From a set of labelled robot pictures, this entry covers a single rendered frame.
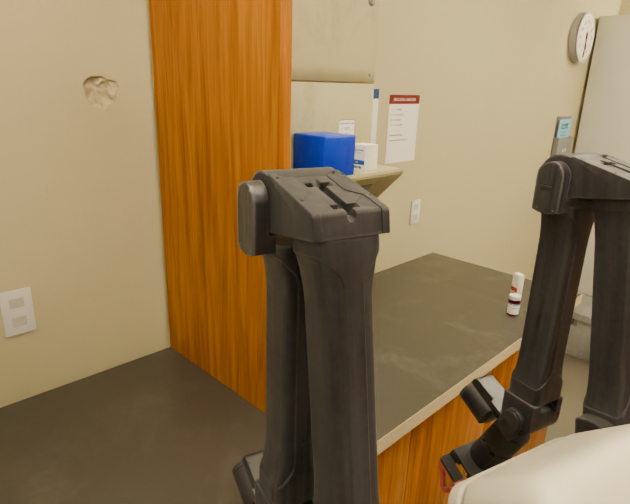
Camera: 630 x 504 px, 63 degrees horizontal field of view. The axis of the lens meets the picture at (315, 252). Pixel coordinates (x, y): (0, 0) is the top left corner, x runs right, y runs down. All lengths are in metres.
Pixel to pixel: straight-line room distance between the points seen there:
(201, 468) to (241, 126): 0.72
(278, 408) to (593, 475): 0.30
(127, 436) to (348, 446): 0.87
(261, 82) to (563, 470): 0.84
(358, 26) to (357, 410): 1.03
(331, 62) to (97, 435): 1.00
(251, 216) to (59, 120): 0.96
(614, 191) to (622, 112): 3.29
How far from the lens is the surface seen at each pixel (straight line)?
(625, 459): 0.58
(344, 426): 0.47
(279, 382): 0.55
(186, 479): 1.16
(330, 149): 1.12
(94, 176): 1.42
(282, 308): 0.51
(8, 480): 1.26
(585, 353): 3.92
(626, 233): 0.73
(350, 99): 1.31
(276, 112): 1.04
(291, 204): 0.43
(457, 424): 1.68
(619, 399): 0.79
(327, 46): 1.25
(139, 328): 1.59
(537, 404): 0.87
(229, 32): 1.16
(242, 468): 0.76
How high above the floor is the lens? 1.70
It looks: 18 degrees down
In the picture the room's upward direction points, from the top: 2 degrees clockwise
